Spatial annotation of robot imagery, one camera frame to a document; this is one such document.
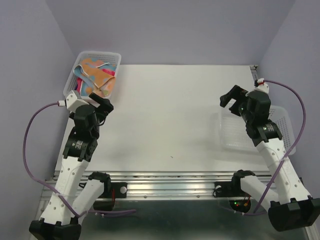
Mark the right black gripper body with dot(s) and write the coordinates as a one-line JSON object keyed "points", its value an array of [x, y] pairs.
{"points": [[246, 114]]}

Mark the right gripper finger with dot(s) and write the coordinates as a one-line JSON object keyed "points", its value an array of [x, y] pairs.
{"points": [[236, 93], [239, 107]]}

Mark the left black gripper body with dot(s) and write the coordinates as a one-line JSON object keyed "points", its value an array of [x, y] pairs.
{"points": [[101, 115]]}

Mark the orange polka dot towel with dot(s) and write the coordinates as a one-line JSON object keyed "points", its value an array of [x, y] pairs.
{"points": [[95, 75]]}

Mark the pink towel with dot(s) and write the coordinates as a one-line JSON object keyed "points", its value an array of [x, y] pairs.
{"points": [[85, 86]]}

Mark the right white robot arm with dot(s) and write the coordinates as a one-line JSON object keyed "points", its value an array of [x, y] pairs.
{"points": [[291, 206]]}

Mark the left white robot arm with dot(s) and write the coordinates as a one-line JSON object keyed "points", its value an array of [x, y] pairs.
{"points": [[65, 211]]}

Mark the white basket at right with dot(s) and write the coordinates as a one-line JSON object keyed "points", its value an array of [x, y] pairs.
{"points": [[232, 129]]}

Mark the white basket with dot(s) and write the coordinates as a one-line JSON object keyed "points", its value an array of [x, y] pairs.
{"points": [[232, 129], [114, 58]]}

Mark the white basket at left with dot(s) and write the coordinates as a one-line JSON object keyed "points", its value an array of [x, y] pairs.
{"points": [[114, 58]]}

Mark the blue orange patterned towel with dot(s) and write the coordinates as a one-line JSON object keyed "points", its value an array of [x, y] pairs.
{"points": [[95, 63]]}

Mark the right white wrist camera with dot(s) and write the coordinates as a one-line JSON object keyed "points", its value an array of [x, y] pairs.
{"points": [[261, 85]]}

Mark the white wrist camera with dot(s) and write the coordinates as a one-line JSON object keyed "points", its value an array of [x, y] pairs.
{"points": [[73, 100], [261, 85]]}

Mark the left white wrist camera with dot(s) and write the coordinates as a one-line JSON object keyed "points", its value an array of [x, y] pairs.
{"points": [[73, 100]]}

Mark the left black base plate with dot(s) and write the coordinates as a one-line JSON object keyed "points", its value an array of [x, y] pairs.
{"points": [[118, 190]]}

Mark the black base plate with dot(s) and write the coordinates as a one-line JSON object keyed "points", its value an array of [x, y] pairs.
{"points": [[118, 190], [227, 189]]}

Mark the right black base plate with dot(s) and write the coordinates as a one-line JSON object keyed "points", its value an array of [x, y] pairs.
{"points": [[227, 189]]}

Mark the aluminium mounting rail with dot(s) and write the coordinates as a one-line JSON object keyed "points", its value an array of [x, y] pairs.
{"points": [[170, 186]]}

